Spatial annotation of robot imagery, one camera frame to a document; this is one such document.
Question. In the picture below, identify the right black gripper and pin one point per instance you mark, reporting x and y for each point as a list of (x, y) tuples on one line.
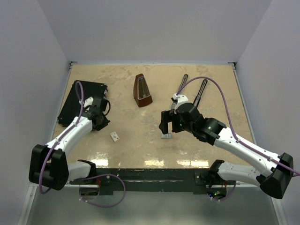
[(167, 117)]

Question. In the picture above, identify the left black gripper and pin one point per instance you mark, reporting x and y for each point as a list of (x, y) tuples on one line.
[(104, 123)]

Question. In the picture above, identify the staple strips pack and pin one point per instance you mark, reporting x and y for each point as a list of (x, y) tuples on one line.
[(166, 136)]

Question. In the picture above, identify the small white card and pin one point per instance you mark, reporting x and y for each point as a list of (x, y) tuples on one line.
[(114, 136)]

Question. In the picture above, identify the grey black stapler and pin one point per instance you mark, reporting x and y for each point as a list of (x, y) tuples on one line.
[(183, 82)]

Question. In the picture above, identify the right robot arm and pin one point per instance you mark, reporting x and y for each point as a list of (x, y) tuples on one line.
[(268, 171)]

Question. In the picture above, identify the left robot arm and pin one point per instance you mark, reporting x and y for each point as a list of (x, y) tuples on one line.
[(48, 164)]

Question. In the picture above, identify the black ribbed briefcase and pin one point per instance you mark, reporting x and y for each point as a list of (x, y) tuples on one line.
[(73, 106)]

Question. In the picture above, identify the brown wooden metronome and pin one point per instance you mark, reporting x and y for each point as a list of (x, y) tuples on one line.
[(141, 91)]

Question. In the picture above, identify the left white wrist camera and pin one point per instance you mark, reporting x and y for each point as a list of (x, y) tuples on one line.
[(88, 102)]

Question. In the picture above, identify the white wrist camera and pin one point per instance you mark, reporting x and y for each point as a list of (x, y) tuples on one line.
[(178, 100), (88, 102)]

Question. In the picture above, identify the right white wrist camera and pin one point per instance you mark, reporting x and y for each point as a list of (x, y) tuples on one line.
[(178, 100)]

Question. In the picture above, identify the aluminium frame rail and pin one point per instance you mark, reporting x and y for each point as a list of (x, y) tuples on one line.
[(141, 146)]

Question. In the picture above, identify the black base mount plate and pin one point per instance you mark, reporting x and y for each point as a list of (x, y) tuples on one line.
[(196, 181)]

